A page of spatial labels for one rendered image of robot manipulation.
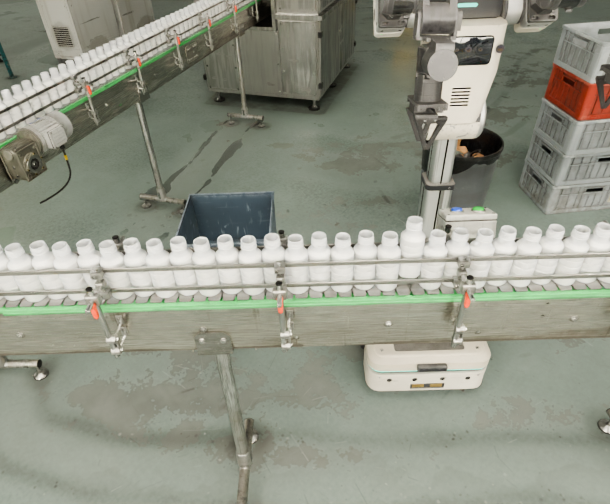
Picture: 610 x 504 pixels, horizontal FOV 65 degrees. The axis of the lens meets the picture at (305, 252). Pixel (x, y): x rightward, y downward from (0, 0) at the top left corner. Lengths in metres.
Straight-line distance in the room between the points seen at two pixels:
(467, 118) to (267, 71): 3.42
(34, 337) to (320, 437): 1.20
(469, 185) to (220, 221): 1.53
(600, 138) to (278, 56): 2.84
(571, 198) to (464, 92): 2.08
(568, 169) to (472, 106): 1.86
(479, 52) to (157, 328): 1.24
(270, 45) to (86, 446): 3.72
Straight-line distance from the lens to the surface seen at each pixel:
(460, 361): 2.15
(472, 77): 1.67
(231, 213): 1.83
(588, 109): 3.32
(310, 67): 4.78
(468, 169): 2.79
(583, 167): 3.54
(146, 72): 3.22
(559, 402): 2.47
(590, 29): 3.60
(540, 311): 1.41
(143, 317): 1.34
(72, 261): 1.32
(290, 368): 2.35
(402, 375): 2.15
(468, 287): 1.19
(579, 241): 1.33
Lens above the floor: 1.86
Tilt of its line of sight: 39 degrees down
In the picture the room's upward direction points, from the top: 2 degrees counter-clockwise
